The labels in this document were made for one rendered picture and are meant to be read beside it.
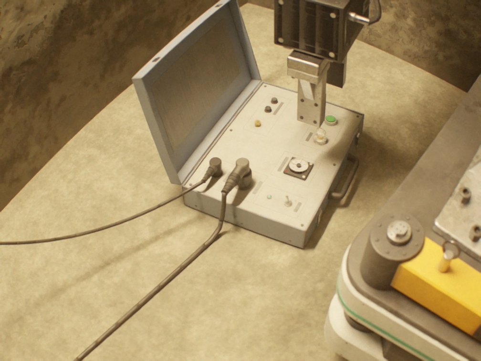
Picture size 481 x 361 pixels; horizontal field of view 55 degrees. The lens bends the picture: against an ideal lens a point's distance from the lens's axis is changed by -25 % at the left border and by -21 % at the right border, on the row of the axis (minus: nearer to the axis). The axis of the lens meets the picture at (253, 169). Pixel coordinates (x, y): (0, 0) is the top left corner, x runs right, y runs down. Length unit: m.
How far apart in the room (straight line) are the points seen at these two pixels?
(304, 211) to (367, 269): 0.45
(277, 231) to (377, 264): 0.49
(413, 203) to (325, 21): 0.34
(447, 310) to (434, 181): 0.27
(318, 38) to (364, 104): 0.54
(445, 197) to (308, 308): 0.38
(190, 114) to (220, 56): 0.17
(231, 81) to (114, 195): 0.38
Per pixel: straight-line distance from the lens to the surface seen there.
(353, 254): 0.76
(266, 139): 1.28
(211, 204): 1.18
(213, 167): 1.18
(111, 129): 1.45
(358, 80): 1.57
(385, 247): 0.68
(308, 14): 0.96
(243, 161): 1.15
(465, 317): 0.69
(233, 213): 1.17
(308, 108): 1.12
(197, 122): 1.26
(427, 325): 0.72
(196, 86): 1.24
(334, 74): 1.23
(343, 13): 0.93
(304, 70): 1.01
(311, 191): 1.18
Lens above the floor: 0.93
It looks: 46 degrees down
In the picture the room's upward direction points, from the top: straight up
